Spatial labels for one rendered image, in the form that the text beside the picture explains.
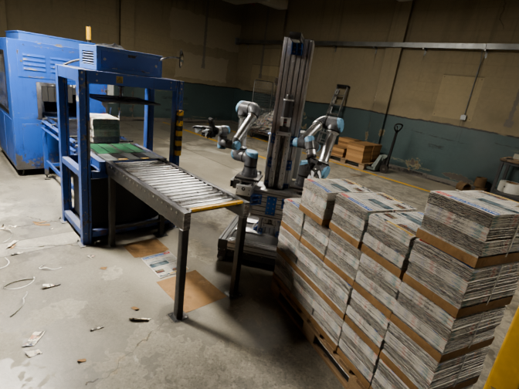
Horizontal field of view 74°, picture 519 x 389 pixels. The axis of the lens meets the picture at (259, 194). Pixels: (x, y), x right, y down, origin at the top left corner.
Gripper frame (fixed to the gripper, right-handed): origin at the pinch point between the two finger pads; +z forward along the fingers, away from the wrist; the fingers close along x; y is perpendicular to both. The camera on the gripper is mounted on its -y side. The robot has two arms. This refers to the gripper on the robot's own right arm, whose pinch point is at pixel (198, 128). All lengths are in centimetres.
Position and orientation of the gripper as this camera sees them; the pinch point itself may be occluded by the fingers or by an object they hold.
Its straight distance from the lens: 275.1
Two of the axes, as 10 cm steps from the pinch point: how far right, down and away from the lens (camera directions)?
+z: -5.9, 1.8, -7.9
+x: -7.7, -4.1, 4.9
